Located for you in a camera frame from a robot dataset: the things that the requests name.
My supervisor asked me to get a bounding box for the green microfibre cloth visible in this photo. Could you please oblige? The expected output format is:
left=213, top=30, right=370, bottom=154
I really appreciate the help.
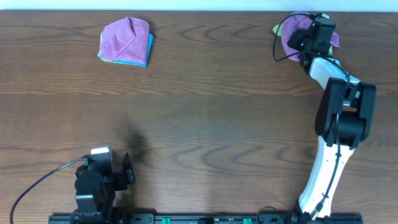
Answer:
left=272, top=24, right=283, bottom=37

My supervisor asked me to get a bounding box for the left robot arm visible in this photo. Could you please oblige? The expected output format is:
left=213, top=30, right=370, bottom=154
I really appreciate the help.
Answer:
left=69, top=152, right=136, bottom=223

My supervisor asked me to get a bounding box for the folded purple cloth on stack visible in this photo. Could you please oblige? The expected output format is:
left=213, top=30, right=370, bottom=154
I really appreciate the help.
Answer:
left=99, top=17, right=150, bottom=63

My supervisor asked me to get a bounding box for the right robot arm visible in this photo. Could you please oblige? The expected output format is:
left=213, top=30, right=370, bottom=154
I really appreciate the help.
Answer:
left=282, top=12, right=376, bottom=223

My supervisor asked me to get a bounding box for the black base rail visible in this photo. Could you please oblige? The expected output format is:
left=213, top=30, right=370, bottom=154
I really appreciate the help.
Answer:
left=48, top=212, right=363, bottom=224

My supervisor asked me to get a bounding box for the folded blue cloth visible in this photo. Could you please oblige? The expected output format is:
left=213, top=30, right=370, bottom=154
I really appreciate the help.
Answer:
left=98, top=34, right=154, bottom=68

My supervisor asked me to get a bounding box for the purple microfibre cloth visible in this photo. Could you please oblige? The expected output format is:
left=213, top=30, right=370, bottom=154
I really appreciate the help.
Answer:
left=279, top=15, right=340, bottom=62

